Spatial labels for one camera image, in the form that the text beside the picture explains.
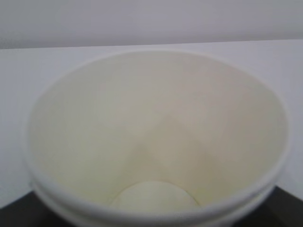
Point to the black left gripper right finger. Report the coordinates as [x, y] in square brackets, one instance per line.
[280, 209]

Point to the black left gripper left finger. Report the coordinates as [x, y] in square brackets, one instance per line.
[28, 211]

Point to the white paper cup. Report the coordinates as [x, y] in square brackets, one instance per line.
[156, 138]

